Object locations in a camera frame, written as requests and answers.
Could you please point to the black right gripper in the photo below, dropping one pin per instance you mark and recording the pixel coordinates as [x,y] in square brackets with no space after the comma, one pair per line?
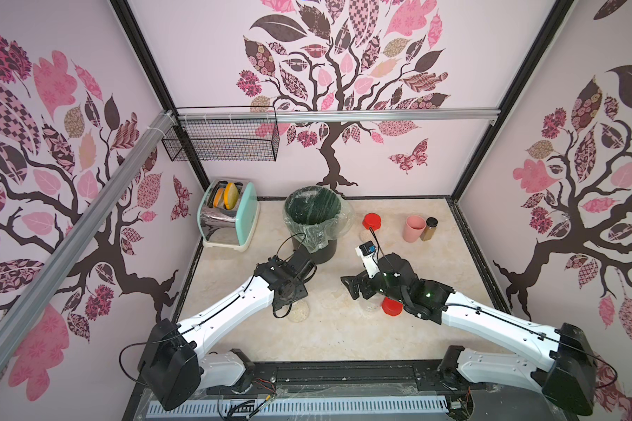
[366,285]

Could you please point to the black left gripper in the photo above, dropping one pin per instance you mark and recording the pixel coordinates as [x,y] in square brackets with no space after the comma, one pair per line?
[299,293]

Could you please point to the clear jar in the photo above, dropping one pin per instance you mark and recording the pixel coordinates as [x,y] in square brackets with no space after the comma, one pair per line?
[300,312]

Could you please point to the red jar lid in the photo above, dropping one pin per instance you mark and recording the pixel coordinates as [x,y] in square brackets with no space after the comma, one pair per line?
[372,221]
[391,307]

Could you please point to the black trash bin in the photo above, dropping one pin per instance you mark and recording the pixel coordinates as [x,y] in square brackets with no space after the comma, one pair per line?
[312,215]

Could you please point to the oatmeal jar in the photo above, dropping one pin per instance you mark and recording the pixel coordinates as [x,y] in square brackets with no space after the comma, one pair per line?
[373,304]
[366,233]

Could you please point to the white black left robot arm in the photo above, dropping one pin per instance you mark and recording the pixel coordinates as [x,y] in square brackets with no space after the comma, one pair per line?
[176,361]

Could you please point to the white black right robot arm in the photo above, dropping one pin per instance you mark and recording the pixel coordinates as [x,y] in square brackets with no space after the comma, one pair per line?
[557,363]

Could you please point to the clear plastic bin liner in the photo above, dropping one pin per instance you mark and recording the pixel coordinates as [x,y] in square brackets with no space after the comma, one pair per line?
[347,217]

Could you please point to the pink plastic cup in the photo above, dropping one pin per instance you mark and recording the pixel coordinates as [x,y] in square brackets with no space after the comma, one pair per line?
[414,228]

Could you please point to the mint green toaster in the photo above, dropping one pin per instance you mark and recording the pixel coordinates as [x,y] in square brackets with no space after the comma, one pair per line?
[232,229]

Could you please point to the yellow toast slice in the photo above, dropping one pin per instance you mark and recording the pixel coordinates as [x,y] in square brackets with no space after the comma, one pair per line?
[231,196]

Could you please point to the brown spice jar black lid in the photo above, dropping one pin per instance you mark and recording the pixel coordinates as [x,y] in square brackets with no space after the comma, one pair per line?
[429,231]

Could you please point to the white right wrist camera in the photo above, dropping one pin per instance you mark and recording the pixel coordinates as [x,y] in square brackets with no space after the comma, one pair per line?
[367,252]

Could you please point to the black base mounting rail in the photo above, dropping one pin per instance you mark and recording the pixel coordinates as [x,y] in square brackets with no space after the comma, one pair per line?
[481,401]

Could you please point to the black wire basket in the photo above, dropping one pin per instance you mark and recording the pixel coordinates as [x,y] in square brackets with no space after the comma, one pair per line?
[224,133]

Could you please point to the white slotted cable duct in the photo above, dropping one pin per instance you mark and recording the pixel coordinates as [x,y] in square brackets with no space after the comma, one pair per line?
[305,408]

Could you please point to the back aluminium rail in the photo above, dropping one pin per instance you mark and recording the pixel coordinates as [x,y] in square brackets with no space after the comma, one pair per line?
[341,116]

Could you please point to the aluminium rail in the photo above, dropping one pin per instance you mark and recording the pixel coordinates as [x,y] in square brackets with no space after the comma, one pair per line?
[341,116]
[37,295]

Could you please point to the left aluminium rail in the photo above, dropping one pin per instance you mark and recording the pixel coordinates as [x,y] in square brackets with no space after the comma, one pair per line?
[37,295]

